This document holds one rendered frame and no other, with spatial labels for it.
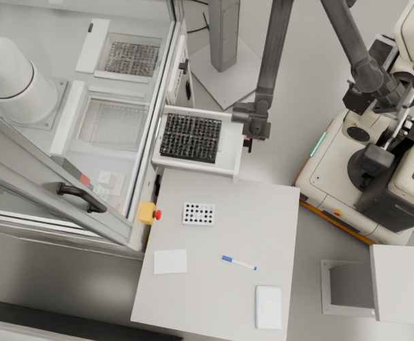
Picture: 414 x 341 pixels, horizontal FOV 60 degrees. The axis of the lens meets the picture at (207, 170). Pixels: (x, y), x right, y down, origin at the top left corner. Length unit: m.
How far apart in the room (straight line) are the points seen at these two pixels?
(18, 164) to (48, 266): 1.83
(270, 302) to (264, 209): 0.36
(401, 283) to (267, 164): 1.14
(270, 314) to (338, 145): 1.14
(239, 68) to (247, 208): 1.39
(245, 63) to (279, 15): 1.58
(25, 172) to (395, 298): 1.33
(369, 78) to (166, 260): 0.95
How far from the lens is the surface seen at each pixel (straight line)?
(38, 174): 0.68
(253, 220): 1.47
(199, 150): 1.43
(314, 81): 2.70
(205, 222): 1.46
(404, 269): 1.60
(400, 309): 1.58
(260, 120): 1.25
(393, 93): 1.24
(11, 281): 2.53
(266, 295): 1.40
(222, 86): 2.56
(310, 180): 2.07
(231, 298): 1.43
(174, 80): 1.53
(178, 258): 1.43
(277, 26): 1.12
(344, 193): 2.10
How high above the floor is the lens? 2.19
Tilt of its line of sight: 71 degrees down
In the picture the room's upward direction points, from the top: 7 degrees counter-clockwise
